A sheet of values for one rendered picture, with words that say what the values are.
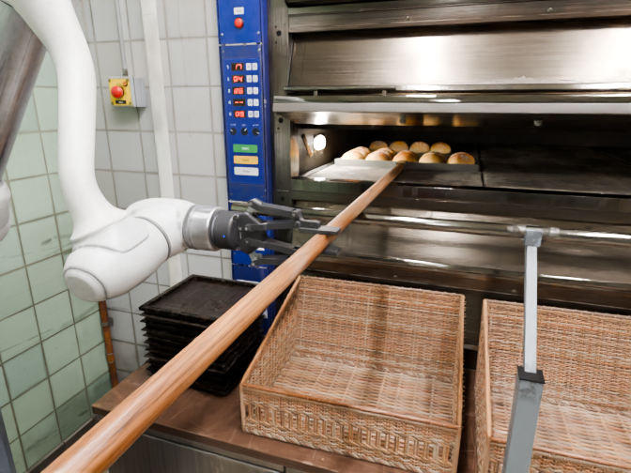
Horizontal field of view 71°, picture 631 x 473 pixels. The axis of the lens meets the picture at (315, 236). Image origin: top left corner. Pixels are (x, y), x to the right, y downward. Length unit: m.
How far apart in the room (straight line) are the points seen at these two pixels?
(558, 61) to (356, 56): 0.54
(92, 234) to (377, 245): 0.92
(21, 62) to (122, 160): 0.80
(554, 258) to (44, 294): 1.76
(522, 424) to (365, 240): 0.75
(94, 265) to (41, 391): 1.34
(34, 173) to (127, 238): 1.11
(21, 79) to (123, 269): 0.52
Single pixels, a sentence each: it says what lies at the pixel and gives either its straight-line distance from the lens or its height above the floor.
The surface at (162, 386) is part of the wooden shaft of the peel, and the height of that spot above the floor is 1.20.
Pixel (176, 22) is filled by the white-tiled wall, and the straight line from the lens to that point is 1.68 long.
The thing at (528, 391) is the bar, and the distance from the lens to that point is 0.92.
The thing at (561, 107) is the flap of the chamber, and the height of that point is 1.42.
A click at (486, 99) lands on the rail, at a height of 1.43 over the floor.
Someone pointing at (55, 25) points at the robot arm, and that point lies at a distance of 0.93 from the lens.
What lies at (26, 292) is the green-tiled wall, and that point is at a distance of 1.90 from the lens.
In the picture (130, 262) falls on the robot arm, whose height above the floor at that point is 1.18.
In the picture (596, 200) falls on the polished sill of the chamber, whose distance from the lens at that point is 1.43.
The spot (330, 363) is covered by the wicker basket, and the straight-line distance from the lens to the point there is 1.53.
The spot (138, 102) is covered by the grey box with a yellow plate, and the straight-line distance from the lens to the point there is 1.72.
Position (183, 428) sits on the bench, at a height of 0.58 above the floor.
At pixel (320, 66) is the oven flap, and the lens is 1.44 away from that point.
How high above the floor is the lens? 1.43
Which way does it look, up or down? 17 degrees down
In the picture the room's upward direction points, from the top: straight up
